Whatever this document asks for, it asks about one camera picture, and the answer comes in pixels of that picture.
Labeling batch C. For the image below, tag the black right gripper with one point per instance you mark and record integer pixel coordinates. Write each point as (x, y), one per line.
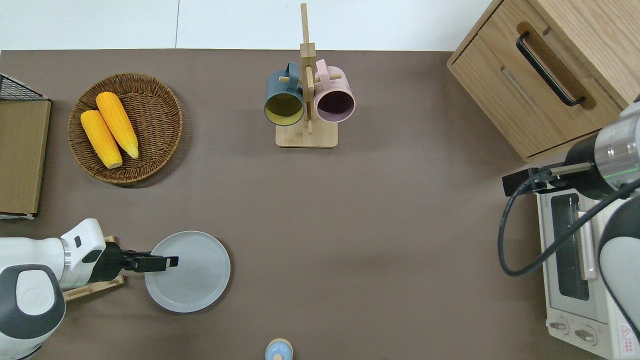
(552, 181)

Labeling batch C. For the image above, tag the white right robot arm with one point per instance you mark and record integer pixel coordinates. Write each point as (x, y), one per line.
(620, 150)

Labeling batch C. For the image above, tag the brown wicker basket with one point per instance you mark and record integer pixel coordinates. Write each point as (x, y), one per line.
(155, 115)

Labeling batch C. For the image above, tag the white toaster oven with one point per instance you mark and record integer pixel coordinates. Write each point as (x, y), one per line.
(570, 310)

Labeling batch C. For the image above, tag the pink mug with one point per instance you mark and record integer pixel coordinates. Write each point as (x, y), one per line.
(340, 82)

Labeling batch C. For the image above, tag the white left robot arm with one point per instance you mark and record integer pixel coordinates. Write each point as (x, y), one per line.
(30, 250)

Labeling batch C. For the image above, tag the brown table mat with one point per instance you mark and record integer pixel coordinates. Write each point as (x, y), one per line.
(350, 225)

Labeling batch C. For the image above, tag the yellow corn cob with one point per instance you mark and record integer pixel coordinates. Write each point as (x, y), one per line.
(117, 122)
(100, 137)

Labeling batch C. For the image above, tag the dark blue mug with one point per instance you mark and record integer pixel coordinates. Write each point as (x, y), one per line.
(275, 87)

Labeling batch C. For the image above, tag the white oven knob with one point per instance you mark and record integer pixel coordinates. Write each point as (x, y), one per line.
(559, 326)
(584, 334)

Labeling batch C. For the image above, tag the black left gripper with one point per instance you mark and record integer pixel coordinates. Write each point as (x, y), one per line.
(136, 262)

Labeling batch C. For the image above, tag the wooden mug tree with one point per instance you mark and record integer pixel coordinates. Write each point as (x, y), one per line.
(306, 137)

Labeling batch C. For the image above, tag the low wooden plate rack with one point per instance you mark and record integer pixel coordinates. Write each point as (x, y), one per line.
(97, 287)

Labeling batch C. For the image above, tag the gray round plate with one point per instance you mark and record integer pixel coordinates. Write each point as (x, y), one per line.
(195, 280)

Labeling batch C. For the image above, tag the light wooden drawer cabinet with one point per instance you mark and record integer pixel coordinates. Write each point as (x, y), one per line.
(500, 90)

